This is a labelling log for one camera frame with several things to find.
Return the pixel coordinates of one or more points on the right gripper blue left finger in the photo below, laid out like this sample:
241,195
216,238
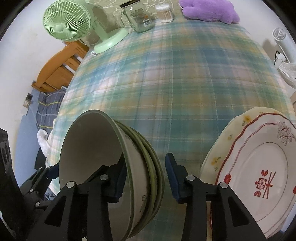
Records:
116,178

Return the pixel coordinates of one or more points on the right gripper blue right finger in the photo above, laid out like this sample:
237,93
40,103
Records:
180,187

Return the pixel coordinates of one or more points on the white floral bowl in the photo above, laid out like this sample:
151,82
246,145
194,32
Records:
155,176
137,164

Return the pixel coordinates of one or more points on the large green rimmed bowl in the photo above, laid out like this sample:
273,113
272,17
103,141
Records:
92,141

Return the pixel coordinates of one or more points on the cream plate yellow flowers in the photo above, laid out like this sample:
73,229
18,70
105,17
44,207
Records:
220,149

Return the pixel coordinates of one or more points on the white plate red pattern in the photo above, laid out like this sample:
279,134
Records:
260,169

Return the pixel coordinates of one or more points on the white cloth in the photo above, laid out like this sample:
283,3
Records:
42,138

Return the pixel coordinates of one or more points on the grey plaid pillow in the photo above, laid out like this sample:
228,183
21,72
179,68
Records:
48,108

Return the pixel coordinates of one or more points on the wooden bed headboard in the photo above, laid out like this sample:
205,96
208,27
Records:
60,69

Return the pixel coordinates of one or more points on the white standing fan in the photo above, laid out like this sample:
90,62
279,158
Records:
285,58

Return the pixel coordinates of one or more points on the glass jar black lid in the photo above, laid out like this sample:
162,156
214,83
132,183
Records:
137,15

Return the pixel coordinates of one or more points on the green desk fan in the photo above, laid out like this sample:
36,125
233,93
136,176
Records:
85,21

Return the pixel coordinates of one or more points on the cotton swab container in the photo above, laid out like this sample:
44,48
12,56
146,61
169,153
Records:
164,13

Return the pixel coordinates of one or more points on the purple plush toy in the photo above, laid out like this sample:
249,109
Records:
210,11

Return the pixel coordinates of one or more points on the wall socket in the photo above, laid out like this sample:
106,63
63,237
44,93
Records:
28,100

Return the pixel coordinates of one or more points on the green cartoon wall cloth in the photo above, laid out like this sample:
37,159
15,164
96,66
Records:
113,6

